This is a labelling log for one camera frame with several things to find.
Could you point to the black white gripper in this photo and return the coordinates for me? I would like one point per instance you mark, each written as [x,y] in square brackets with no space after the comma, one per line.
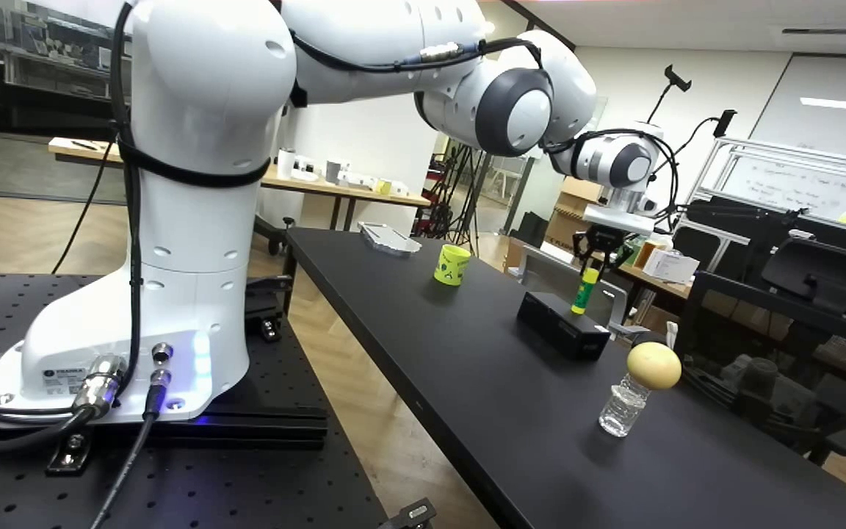
[606,233]

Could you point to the yellow green glue stick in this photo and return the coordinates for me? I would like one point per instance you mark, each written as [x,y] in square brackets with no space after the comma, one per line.
[584,288]

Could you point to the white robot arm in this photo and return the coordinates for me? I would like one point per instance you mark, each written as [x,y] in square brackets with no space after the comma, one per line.
[205,86]

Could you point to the clear glass cup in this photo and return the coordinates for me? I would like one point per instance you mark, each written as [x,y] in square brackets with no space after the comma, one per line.
[619,408]

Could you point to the green plastic cup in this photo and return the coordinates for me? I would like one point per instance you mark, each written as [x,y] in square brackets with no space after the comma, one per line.
[449,265]

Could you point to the stacked cardboard boxes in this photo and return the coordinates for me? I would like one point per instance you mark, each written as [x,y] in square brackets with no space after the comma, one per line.
[567,210]

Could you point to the black rectangular box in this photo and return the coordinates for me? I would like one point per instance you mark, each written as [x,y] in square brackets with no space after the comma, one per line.
[572,335]

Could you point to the yellow lemon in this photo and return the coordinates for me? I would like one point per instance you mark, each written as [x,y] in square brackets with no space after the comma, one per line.
[653,364]

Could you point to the white stapler tray device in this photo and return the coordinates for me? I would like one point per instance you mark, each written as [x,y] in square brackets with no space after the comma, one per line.
[381,235]

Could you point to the black optical breadboard base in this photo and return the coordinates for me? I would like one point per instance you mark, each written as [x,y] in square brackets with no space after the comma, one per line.
[299,477]

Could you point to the wooden table black legs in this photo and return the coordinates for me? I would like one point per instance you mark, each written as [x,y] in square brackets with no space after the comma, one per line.
[345,198]

